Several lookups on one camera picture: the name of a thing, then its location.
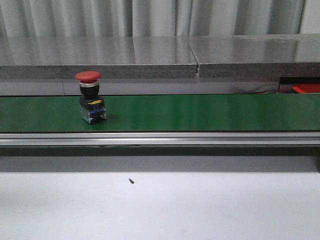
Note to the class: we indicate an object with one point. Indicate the green conveyor belt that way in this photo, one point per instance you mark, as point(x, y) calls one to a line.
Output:
point(208, 112)

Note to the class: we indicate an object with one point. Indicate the grey stone counter slab right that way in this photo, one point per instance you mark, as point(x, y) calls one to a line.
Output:
point(275, 55)

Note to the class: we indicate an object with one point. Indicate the grey stone counter slab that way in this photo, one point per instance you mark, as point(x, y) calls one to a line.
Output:
point(114, 57)
point(275, 55)

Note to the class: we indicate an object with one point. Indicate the red plastic tray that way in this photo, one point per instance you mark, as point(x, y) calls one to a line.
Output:
point(307, 88)

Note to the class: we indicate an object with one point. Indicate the grey stone counter slab left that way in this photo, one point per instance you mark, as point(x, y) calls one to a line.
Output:
point(114, 57)

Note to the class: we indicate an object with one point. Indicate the white pleated curtain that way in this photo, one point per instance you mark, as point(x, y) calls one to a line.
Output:
point(157, 18)

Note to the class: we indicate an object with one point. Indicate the aluminium conveyor frame rail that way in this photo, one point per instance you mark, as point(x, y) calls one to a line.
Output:
point(203, 152)

